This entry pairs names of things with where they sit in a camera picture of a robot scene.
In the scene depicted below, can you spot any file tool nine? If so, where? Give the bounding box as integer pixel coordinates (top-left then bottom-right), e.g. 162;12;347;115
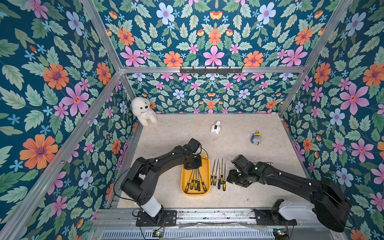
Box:
190;170;196;190

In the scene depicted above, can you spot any file tool eight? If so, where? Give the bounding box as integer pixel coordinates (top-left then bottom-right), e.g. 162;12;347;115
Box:
194;169;198;191

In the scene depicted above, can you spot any file tool five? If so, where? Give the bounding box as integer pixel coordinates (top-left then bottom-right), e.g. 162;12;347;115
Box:
222;164;227;192

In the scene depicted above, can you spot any yellow plastic storage tray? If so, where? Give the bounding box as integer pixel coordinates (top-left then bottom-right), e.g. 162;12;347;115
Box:
181;154;211;197

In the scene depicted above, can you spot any file tool six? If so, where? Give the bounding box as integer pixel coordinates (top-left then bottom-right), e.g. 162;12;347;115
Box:
198;176;201;192

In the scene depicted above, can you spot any file tool seven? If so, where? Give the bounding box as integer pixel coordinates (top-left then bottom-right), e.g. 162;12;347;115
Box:
198;169;207;193

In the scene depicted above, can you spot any file tool four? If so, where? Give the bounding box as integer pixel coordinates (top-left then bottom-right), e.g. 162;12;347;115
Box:
218;159;224;189

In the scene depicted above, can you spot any file tool three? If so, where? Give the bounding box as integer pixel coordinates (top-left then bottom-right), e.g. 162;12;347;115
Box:
217;163;221;190

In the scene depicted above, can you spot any file tool one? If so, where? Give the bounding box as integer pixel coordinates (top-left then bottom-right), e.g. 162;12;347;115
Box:
210;159;216;186

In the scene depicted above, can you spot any file tool two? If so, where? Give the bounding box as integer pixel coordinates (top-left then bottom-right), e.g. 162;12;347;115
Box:
213;161;219;186

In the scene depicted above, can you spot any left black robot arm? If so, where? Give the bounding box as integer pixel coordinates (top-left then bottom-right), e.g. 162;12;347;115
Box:
120;139;202;219

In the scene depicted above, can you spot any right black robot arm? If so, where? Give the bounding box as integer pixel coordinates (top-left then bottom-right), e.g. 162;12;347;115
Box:
227;155;352;233

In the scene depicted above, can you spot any small white toy figure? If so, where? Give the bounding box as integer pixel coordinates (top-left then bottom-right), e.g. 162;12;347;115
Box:
211;121;221;135

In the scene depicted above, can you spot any white plush bear toy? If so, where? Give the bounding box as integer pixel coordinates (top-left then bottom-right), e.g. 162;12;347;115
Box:
131;97;158;127

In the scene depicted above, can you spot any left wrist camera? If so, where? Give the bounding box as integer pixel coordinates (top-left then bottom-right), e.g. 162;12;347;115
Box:
186;138;201;154

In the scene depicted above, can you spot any blue yellow keychain toy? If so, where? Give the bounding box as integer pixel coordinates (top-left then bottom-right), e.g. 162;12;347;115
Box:
251;131;262;145

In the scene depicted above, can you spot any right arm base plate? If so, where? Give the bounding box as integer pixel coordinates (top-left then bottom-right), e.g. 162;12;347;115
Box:
253;209;297;227

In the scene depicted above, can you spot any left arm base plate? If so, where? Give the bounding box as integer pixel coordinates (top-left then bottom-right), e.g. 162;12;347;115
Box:
136;210;178;227

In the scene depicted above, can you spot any black wall hook rail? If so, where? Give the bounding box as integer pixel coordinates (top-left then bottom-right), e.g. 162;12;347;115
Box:
179;67;243;75

